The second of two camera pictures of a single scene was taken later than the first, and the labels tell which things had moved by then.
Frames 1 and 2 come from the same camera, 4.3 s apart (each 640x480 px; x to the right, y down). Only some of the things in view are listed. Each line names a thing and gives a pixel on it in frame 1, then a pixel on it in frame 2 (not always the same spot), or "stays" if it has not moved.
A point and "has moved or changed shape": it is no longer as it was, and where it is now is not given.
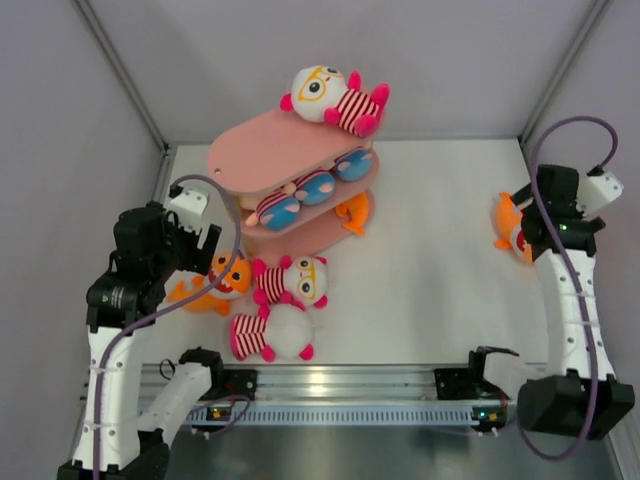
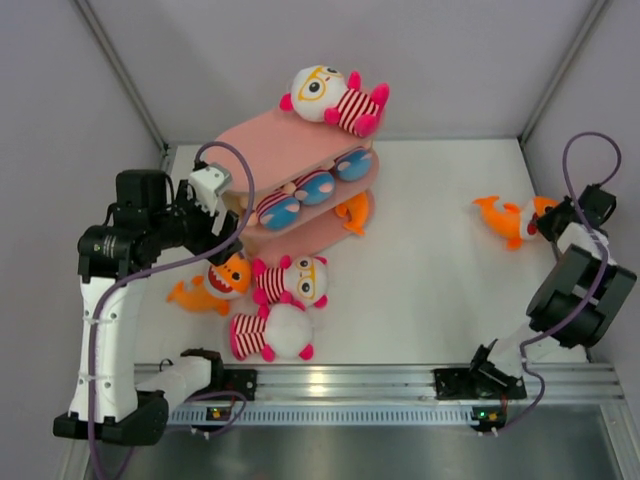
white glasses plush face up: (302, 282) stays
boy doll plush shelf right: (353, 164) stays
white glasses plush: (322, 93) stays
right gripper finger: (535, 229) -> (551, 224)
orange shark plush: (509, 234) has moved or changed shape
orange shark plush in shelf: (357, 207) stays
